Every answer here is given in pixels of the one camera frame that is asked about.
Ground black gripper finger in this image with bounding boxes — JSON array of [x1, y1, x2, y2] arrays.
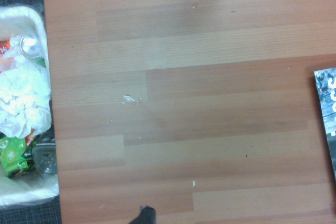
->
[[129, 205, 157, 224]]

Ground white plastic trash bin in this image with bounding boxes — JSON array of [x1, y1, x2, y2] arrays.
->
[[0, 3, 60, 208]]

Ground discarded silver can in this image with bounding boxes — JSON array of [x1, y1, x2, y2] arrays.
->
[[19, 35, 44, 61]]

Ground dark crushed plastic container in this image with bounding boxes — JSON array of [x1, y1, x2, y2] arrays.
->
[[31, 132, 58, 176]]

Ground green snack wrapper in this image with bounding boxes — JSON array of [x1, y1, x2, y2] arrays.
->
[[0, 132, 37, 178]]

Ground crumpled white tissue paper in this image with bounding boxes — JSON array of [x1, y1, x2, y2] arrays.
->
[[0, 34, 52, 138]]

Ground business magazine with cover photo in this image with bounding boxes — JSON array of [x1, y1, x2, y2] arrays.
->
[[313, 67, 336, 183]]

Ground orange snack wrapper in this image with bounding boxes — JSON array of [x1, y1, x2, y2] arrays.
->
[[0, 37, 19, 74]]

